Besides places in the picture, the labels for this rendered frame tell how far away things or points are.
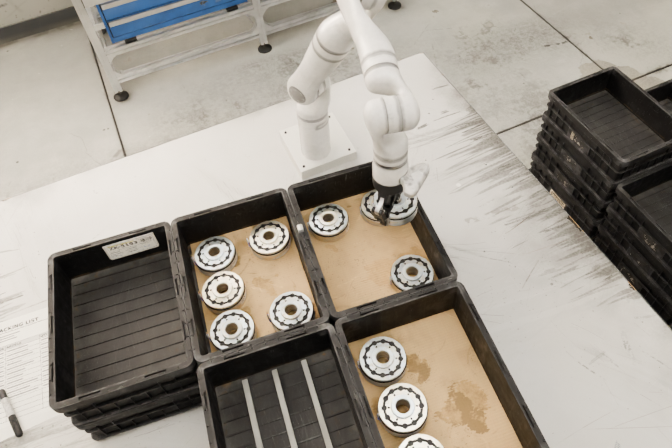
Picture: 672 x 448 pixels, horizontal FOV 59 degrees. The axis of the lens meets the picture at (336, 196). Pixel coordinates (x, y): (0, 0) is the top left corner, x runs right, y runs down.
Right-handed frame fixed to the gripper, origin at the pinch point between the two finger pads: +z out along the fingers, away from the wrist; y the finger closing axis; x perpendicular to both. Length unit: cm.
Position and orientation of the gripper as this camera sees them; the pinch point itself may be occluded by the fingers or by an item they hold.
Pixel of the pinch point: (389, 212)
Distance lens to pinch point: 136.9
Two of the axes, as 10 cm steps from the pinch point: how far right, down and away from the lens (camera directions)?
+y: -4.8, 7.1, -5.2
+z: 0.6, 6.1, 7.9
